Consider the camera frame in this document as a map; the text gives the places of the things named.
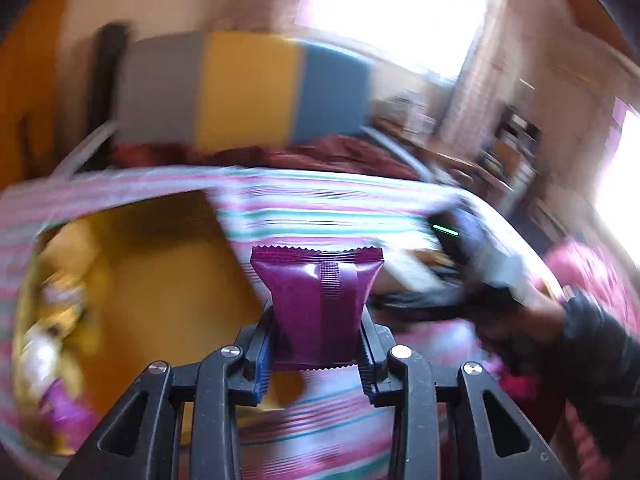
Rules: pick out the dark red blanket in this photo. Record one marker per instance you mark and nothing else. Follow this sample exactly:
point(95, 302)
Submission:
point(344, 154)

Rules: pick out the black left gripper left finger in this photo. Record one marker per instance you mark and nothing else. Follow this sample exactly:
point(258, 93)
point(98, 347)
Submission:
point(235, 375)

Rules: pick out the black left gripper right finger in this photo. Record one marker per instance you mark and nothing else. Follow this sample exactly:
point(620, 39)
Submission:
point(394, 376)

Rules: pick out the white plastic-wrapped bundle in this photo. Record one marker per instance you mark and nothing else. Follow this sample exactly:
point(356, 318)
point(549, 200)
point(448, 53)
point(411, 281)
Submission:
point(38, 365)

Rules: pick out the purple triangular snack packet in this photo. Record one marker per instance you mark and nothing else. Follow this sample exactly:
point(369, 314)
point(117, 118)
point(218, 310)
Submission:
point(69, 419)

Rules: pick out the striped bed sheet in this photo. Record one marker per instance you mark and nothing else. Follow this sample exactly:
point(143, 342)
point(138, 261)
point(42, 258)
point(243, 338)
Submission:
point(256, 207)

